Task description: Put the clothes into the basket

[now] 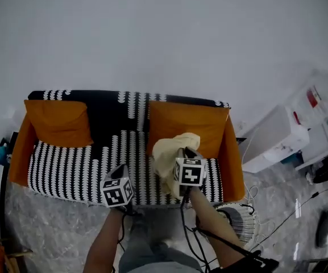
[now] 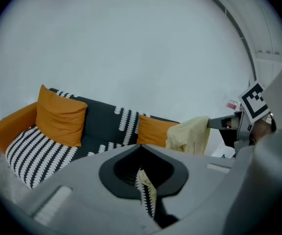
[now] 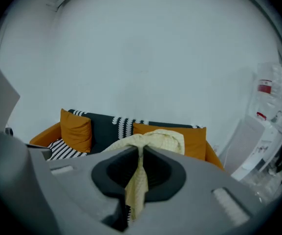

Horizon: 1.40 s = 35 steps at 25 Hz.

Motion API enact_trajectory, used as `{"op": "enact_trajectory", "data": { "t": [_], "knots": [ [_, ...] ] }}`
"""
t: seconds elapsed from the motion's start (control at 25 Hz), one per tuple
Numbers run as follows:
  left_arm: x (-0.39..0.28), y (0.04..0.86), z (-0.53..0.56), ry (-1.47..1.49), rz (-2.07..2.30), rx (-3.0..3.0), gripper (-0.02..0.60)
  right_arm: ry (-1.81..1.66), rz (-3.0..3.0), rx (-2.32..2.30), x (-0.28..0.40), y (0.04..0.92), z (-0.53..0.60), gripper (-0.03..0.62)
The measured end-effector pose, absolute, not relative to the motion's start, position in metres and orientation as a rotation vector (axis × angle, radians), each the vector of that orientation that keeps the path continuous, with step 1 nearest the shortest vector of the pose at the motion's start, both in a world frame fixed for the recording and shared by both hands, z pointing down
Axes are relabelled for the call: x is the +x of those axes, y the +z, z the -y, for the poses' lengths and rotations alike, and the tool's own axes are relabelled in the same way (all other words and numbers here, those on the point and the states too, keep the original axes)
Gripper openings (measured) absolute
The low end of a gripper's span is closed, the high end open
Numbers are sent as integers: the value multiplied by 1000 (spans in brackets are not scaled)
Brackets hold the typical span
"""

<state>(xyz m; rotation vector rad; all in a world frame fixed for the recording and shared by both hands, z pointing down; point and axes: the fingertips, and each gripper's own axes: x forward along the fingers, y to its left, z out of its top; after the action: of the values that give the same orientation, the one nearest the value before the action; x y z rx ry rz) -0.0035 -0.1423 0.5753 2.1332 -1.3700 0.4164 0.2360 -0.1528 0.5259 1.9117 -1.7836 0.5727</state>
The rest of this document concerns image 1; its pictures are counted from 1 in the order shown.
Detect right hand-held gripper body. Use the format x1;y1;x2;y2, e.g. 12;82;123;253
173;157;207;198

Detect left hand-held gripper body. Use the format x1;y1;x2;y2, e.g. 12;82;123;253
99;176;135;213

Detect cream garment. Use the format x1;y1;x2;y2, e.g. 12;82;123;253
151;132;201;200

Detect woven grey white laundry basket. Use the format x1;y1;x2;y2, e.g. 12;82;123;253
213;202;257;246

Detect person's left forearm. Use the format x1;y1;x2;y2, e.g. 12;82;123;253
83;209;126;273

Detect person's right forearm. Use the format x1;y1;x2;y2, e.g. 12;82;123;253
188;187;246;268

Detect orange sofa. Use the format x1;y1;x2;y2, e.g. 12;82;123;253
7;89;246;207

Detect black white patterned sofa cover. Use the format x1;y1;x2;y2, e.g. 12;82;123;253
27;89;230;207

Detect person's grey trousers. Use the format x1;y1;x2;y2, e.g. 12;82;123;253
118;205;204;273

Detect white water dispenser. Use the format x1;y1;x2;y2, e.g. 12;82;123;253
242;104;311;173

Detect teal waste bin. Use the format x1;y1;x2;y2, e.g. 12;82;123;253
280;152;305;166

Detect teal bottle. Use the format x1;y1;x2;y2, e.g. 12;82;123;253
0;143;10;162

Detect clear water bottle red label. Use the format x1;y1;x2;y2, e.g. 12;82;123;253
291;69;328;127

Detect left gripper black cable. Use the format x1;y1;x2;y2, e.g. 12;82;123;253
111;208;139;270

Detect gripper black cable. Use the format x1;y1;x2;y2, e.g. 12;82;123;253
111;208;139;270
179;195;213;272

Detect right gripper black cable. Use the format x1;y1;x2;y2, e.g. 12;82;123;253
179;195;213;272

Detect long black floor cable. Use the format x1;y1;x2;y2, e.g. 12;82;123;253
250;185;328;251

